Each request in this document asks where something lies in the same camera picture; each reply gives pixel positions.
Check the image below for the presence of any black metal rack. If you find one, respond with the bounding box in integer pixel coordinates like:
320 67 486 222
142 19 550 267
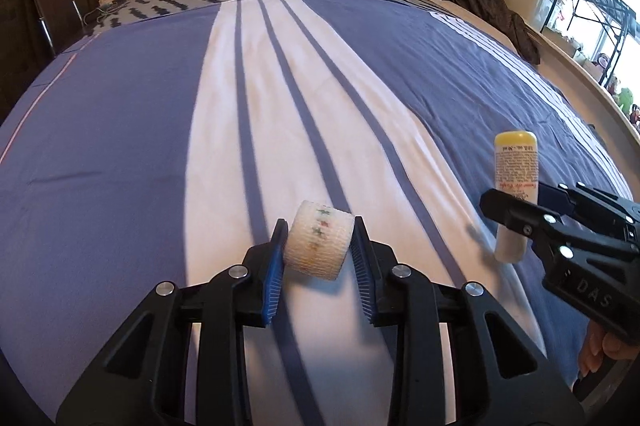
544 0 638 86

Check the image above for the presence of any right hand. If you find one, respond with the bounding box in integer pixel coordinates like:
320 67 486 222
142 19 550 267
578 321 639 377

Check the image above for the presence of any blue white striped duvet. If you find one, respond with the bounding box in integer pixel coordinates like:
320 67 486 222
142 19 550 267
1 0 638 417

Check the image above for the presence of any white bandage roll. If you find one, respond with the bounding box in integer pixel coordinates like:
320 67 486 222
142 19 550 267
283 201 355 281

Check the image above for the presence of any green toy figure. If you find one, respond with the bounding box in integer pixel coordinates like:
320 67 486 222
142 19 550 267
613 88 634 115

